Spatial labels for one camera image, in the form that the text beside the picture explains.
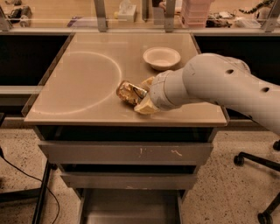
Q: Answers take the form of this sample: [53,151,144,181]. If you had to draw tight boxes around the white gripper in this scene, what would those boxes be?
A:
[134,69,187,115]

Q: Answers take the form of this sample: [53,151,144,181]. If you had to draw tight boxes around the orange soda can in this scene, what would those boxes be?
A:
[116,80,148,106]

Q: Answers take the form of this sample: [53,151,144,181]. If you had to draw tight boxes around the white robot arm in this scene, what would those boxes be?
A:
[134,53,280,135]

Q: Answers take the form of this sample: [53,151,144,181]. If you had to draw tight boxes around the grey drawer cabinet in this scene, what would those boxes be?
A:
[20,31,230,224]

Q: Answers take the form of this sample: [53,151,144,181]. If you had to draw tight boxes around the grey top drawer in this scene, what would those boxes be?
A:
[38,141,213,165]

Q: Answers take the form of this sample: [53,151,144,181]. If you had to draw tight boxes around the grey drawer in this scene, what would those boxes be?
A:
[61,172,197,190]
[38,141,213,165]
[77,189,183,224]

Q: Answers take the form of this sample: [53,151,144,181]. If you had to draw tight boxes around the grey middle drawer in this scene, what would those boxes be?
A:
[61,172,197,190]

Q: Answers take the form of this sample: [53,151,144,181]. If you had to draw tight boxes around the grey bottom drawer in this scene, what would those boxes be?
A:
[77,189,183,224]

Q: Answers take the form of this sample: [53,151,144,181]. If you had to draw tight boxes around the white paper bowl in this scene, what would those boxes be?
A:
[143,47,181,71]

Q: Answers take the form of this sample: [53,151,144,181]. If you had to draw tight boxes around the white tissue box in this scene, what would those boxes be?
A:
[117,0,137,22]

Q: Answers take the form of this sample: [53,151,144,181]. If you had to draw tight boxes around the pink stacked trays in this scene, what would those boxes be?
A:
[180,0,214,28]

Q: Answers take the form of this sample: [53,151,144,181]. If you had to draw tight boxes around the black metal stand leg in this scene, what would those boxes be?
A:
[31,162,51,224]

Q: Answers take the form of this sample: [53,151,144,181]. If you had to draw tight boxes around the black office chair base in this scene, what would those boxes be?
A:
[233,129,280,224]

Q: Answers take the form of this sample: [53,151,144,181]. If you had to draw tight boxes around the right metal bracket post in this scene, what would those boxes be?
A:
[164,0,176,32]

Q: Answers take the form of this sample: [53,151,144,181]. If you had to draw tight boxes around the metal bracket post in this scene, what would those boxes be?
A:
[93,0,108,32]
[164,0,176,32]

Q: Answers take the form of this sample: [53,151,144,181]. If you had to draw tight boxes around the left metal bracket post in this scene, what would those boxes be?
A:
[93,0,108,32]

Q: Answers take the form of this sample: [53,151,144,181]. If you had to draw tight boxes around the black floor cable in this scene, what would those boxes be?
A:
[0,148,60,224]

